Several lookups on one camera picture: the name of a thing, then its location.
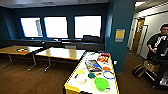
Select white bowl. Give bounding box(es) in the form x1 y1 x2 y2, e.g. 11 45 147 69
75 73 88 85

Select white top low table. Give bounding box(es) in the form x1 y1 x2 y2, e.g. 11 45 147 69
35 46 87 73

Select yellow round paddle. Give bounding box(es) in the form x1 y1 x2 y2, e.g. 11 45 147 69
75 68 86 76

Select bright window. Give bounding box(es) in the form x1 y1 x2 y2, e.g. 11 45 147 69
43 16 69 39
73 15 102 39
19 17 44 38

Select person in dark jacket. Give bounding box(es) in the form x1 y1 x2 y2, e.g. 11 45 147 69
146 23 168 62

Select blue game box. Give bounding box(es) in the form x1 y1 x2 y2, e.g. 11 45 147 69
84 59 103 73

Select orange red board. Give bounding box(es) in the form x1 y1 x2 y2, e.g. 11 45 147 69
97 53 111 64

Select white hallway door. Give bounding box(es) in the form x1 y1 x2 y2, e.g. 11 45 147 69
138 24 150 60

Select framed wall picture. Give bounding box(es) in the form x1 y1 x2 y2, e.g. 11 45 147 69
114 28 126 43

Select green bowl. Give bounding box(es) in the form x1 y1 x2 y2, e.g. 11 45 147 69
94 77 111 92

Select dark sofa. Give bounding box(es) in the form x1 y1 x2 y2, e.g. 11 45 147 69
63 34 106 53

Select small yellow table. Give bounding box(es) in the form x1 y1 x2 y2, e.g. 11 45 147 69
0 44 44 69

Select orange red toy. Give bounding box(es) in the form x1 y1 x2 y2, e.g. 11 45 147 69
15 47 29 54

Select orange round disc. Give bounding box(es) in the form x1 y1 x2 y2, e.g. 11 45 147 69
102 66 112 72

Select brown wooden door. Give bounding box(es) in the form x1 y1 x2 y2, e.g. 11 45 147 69
131 18 146 54

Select teal round disc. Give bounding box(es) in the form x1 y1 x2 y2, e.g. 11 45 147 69
87 72 97 80

